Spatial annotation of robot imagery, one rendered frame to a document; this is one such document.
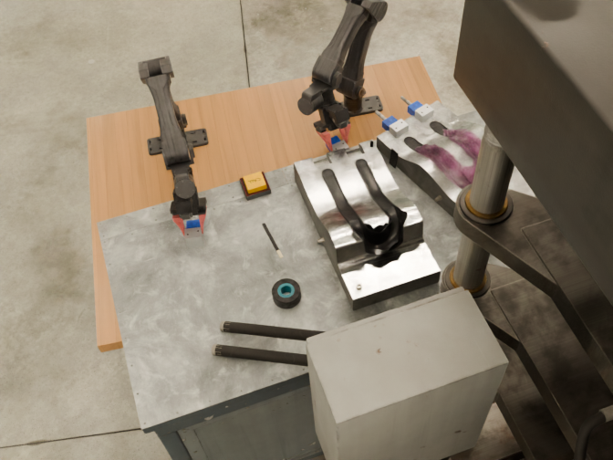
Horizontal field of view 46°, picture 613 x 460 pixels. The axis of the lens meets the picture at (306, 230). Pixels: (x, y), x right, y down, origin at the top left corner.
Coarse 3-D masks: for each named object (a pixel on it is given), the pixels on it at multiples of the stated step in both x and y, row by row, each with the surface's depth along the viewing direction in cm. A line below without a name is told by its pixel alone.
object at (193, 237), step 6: (192, 216) 218; (186, 222) 216; (192, 222) 216; (198, 222) 216; (186, 228) 215; (192, 228) 213; (198, 228) 213; (186, 234) 212; (192, 234) 212; (198, 234) 211; (186, 240) 212; (192, 240) 212; (198, 240) 212; (192, 246) 214; (198, 246) 215
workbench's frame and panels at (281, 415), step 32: (288, 384) 192; (192, 416) 188; (224, 416) 200; (256, 416) 208; (288, 416) 216; (192, 448) 210; (224, 448) 219; (256, 448) 228; (288, 448) 237; (320, 448) 246
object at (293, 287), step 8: (280, 280) 203; (288, 280) 203; (272, 288) 201; (280, 288) 201; (288, 288) 203; (296, 288) 201; (280, 296) 200; (288, 296) 200; (296, 296) 200; (280, 304) 200; (288, 304) 199; (296, 304) 202
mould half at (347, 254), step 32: (352, 160) 220; (320, 192) 214; (352, 192) 214; (384, 192) 213; (320, 224) 208; (416, 224) 201; (352, 256) 201; (384, 256) 203; (416, 256) 202; (352, 288) 197; (384, 288) 197; (416, 288) 202
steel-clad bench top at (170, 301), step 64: (128, 256) 215; (192, 256) 213; (256, 256) 212; (320, 256) 211; (448, 256) 209; (128, 320) 202; (192, 320) 201; (256, 320) 200; (320, 320) 199; (192, 384) 190; (256, 384) 189
